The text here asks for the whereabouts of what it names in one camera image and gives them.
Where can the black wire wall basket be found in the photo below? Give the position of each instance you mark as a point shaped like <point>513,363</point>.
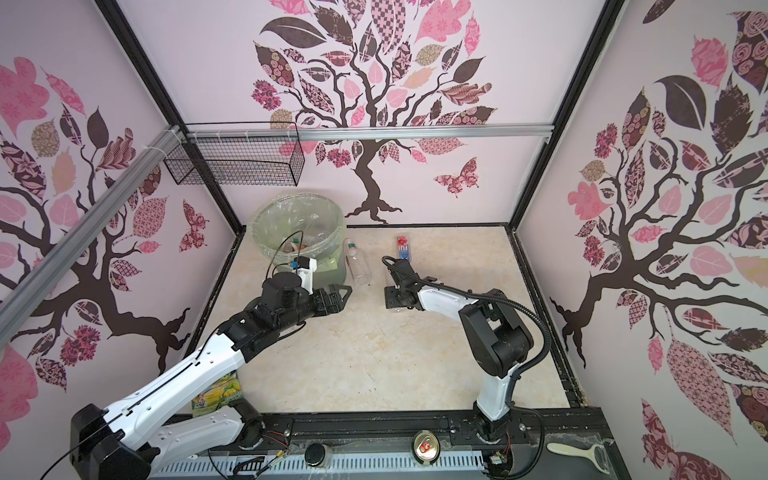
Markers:
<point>261,153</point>

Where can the clear bottle green cap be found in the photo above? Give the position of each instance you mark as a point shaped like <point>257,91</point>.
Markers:
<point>357,264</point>

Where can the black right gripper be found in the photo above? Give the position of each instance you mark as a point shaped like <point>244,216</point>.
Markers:
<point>390,298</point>

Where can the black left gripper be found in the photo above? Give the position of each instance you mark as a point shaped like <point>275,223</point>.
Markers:
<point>327,309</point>

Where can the green snack bag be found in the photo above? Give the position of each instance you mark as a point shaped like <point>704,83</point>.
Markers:
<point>221,393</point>

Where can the aluminium rail left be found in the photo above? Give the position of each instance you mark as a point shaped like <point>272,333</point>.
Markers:
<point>19,305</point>

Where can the tin can on base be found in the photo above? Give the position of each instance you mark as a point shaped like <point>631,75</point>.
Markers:
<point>426,447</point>

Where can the clear bottle pink blue label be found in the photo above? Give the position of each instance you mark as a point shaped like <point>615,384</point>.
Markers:
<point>403,245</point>

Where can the aluminium rail back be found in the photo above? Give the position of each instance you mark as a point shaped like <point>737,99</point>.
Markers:
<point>374,133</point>

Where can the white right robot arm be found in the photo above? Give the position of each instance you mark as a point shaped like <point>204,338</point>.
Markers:
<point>497,337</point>

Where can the aluminium rail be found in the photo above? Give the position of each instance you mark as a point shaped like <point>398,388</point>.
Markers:
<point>19,305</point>
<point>374,133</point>

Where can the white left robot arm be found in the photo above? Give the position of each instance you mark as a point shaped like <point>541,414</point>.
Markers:
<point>133,438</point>

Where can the white peeler tool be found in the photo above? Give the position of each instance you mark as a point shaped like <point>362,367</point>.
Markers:
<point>596,454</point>

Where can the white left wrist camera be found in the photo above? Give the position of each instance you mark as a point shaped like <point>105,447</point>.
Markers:
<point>305,267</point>

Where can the black round knob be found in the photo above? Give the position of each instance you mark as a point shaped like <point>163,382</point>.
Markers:
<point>316,455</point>

